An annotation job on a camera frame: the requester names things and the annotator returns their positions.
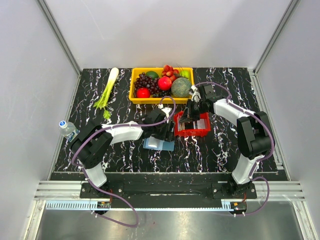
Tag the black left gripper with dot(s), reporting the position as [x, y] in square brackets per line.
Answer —
[167, 135]

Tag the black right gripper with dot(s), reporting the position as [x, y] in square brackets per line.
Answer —
[187, 118]

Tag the blue leather card holder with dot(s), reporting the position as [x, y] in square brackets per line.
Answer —
[152, 143]

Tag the red plastic card tray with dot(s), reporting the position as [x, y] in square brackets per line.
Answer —
[192, 132]

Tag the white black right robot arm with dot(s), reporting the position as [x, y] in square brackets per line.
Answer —
[254, 137]

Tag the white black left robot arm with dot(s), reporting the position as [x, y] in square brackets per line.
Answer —
[93, 140]

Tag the green netted melon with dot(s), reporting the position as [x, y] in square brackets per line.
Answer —
[180, 88]

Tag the dark blueberry cluster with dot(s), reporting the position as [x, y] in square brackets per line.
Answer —
[162, 93]

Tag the red pomegranate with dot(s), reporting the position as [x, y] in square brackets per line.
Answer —
[164, 83]

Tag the red tomato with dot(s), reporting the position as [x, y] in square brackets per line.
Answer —
[143, 92]

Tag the red lychee cluster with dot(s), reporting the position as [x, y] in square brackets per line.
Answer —
[169, 71]

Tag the dark purple grape bunch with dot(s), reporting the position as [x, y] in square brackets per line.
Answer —
[143, 81]

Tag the dark green avocado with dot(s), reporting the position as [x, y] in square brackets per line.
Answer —
[152, 74]

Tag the green white celery stalk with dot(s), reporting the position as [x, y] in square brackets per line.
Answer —
[102, 103]

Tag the clear plastic water bottle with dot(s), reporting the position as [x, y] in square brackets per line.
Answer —
[68, 130]

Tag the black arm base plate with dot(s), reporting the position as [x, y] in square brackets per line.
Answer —
[212, 190]

